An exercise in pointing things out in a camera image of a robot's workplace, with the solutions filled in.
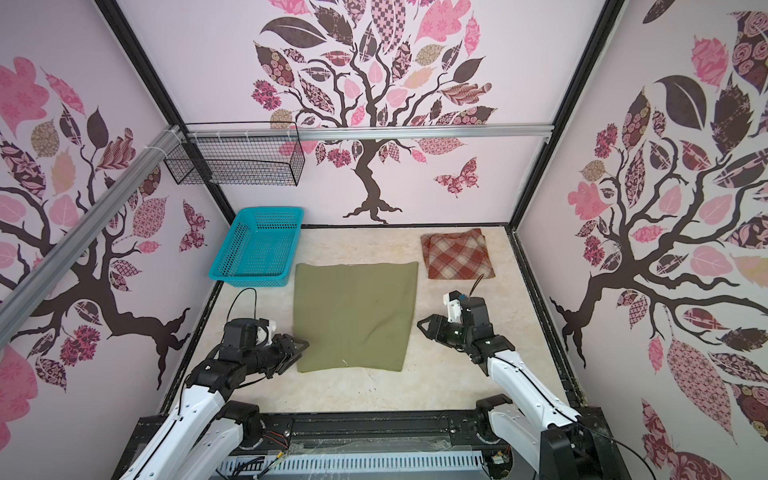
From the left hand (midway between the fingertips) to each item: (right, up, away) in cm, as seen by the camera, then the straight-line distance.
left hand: (306, 355), depth 78 cm
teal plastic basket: (-28, +30, +35) cm, 54 cm away
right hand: (+32, +7, +4) cm, 33 cm away
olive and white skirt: (+12, +8, +12) cm, 19 cm away
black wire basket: (-18, +60, +16) cm, 65 cm away
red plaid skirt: (+47, +27, +29) cm, 61 cm away
